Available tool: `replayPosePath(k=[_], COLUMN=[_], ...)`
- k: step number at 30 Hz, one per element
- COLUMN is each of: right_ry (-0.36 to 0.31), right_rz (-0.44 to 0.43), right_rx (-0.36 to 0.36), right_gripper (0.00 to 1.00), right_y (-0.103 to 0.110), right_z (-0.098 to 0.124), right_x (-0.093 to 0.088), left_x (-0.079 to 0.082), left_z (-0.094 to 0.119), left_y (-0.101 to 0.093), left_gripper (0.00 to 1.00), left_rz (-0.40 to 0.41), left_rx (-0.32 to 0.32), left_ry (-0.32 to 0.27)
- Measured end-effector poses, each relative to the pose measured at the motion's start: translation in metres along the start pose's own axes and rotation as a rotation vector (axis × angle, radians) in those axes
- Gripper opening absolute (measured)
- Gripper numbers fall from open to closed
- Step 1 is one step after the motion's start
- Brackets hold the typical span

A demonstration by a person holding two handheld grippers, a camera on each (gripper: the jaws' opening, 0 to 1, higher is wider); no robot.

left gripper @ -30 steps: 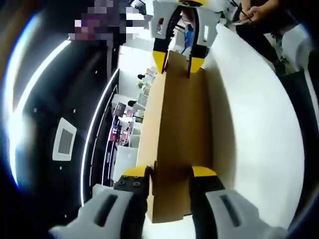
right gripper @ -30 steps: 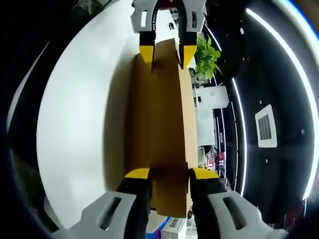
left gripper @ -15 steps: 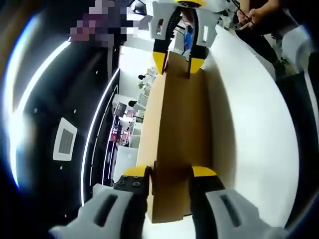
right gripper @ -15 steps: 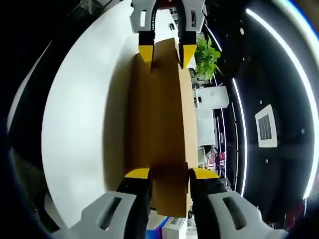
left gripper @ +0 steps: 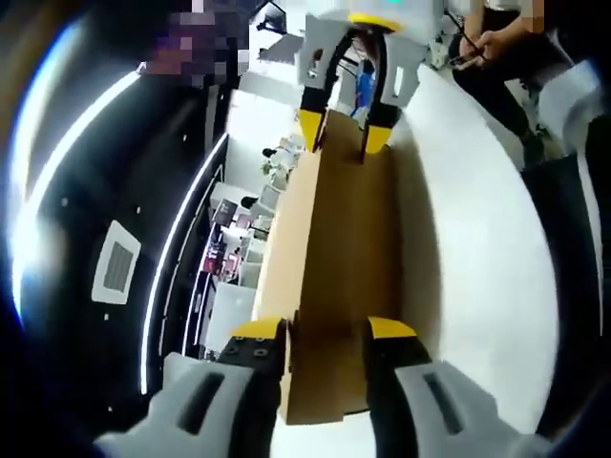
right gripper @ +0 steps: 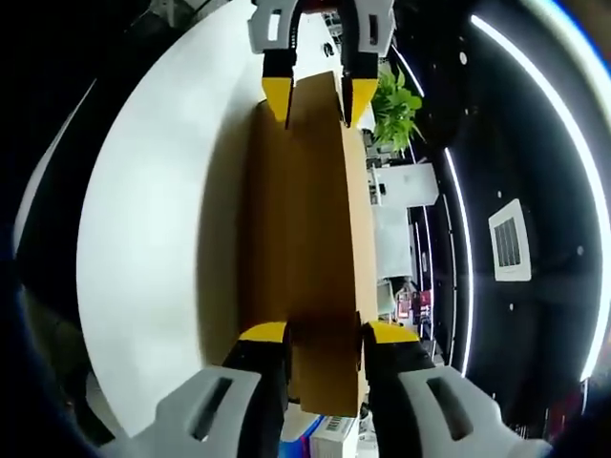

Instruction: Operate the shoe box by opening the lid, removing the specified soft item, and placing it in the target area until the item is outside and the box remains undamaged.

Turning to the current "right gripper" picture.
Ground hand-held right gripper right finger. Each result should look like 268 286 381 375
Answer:
360 319 556 458

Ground white partition cabinet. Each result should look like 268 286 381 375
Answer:
372 162 441 281

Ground green plant in white pot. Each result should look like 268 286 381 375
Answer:
369 68 426 155

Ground white ceiling air vent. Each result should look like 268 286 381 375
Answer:
487 198 534 282

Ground brown cardboard shoe box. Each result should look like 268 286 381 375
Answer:
238 71 379 419

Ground red wall screens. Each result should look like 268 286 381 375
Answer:
394 289 434 327

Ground blue soft tissue pack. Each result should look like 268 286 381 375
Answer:
279 412 360 458

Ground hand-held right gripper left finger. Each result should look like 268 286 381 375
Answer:
97 321 292 458

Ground ceiling light strip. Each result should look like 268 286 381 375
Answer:
470 13 611 383
443 147 476 373

